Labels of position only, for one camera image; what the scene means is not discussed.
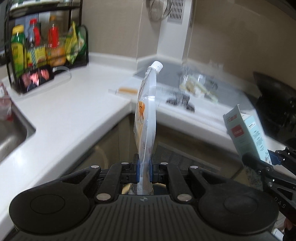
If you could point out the black wire condiment rack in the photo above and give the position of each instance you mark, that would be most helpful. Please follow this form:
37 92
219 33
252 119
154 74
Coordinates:
21 12

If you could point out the light blue carton box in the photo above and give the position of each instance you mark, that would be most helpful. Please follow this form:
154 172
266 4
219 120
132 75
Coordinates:
246 134

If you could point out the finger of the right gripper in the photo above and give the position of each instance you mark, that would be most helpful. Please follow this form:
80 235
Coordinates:
256 168
283 157

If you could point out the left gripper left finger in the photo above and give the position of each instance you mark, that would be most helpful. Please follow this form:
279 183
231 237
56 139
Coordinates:
136 168

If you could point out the orange cap red bottle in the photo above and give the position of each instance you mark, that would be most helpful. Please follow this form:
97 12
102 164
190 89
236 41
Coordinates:
53 51

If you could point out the stainless steel sink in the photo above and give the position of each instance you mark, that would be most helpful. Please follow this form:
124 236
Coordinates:
14 132

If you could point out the metal mesh strainer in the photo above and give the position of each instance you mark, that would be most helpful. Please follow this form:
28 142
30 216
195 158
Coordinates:
158 9

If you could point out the green label bottle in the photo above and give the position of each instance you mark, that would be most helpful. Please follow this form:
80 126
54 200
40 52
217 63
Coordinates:
18 49

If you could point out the white spouted drink pouch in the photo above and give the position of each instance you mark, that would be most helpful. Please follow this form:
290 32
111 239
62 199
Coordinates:
145 130

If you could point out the black wok pan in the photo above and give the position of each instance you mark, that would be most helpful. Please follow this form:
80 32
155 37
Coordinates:
276 108

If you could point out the glass cooktop stove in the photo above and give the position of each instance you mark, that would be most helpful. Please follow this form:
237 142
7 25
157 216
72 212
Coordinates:
177 78

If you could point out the clear plastic wrapper trash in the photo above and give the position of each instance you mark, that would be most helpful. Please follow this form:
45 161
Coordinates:
197 83

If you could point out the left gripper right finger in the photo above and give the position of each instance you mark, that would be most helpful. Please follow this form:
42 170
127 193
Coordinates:
153 170

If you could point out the red cap sauce bottle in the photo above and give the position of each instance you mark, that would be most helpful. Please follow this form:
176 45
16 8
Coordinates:
35 52

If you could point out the black smartphone with video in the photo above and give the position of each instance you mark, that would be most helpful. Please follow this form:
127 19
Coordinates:
34 78

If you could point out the pink plastic bag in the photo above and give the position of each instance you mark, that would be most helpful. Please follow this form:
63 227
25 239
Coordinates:
5 103

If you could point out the brown wrapped stick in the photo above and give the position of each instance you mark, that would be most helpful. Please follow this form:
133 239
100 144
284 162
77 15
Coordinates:
124 90

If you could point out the yellow green snack bag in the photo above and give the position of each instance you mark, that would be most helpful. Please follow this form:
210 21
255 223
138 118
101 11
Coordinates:
75 43

